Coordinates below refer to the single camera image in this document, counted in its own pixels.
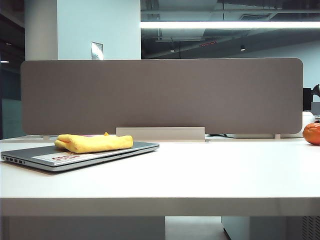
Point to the white divider bracket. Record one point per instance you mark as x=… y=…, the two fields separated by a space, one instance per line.
x=46 y=137
x=277 y=136

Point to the orange tangerine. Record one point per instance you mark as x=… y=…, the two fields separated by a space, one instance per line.
x=312 y=133

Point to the yellow microfibre rag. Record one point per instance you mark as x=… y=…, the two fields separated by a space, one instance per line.
x=100 y=144

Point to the grey closed laptop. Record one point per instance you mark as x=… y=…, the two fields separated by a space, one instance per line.
x=30 y=156

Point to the brown fabric desk divider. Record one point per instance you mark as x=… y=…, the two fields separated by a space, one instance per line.
x=162 y=95

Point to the red LED ceiling sign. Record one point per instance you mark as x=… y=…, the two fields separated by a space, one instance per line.
x=208 y=44

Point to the silver wall plaque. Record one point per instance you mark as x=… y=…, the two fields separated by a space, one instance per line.
x=97 y=50

